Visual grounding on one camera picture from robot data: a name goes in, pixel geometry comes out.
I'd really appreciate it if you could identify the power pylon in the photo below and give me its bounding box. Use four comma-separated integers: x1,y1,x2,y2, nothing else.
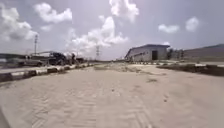
33,33,40,56
95,45,101,61

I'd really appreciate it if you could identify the brick paved ground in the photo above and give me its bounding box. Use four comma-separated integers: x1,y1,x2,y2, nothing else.
0,61,224,128

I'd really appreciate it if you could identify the grey building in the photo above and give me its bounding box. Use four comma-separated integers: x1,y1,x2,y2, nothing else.
124,43,171,63

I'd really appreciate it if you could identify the dark vehicle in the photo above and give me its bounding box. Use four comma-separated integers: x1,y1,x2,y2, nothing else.
47,51,68,66

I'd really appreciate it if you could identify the black and white kerb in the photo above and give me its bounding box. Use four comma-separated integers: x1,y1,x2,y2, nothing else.
0,62,96,84
155,62,224,77

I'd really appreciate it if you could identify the pale pickup vehicle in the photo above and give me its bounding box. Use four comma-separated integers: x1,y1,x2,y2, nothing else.
17,54,50,67

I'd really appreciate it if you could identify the long grey-green bank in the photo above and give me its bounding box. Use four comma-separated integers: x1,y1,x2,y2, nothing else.
182,43,224,63

